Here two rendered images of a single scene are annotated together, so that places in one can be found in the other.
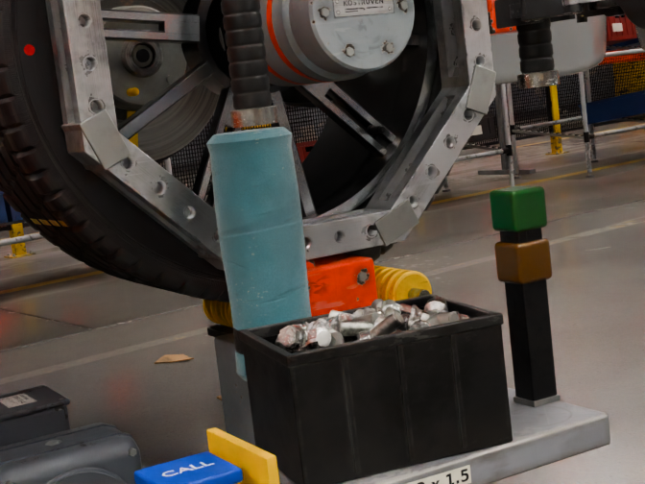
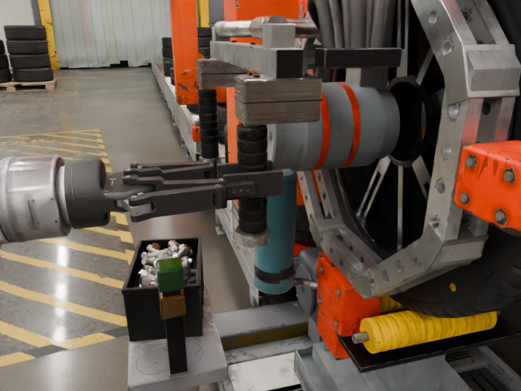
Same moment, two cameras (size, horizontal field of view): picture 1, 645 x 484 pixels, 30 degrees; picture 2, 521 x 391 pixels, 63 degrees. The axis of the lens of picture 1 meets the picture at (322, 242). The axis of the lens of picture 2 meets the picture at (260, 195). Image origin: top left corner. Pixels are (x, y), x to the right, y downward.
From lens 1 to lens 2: 160 cm
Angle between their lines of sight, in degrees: 99
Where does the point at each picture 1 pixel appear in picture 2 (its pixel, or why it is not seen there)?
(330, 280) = (329, 278)
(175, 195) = (304, 187)
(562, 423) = (132, 365)
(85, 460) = (311, 268)
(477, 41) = (437, 203)
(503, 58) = not seen: outside the picture
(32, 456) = (313, 254)
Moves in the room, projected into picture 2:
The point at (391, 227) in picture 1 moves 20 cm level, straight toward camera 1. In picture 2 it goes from (357, 283) to (245, 265)
